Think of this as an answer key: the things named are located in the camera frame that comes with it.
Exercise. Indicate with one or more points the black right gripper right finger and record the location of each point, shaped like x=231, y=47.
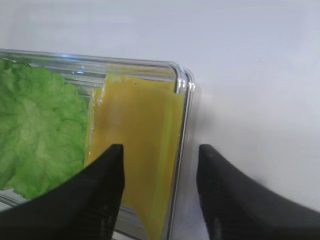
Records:
x=236, y=207

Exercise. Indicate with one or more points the yellow cheese slice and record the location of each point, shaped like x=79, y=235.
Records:
x=145, y=116

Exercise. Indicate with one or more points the green lettuce leaf in box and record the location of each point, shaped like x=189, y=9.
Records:
x=43, y=127

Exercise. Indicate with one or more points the clear box with lettuce cheese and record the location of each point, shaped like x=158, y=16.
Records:
x=89, y=75

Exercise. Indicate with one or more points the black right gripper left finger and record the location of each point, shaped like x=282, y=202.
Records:
x=85, y=207

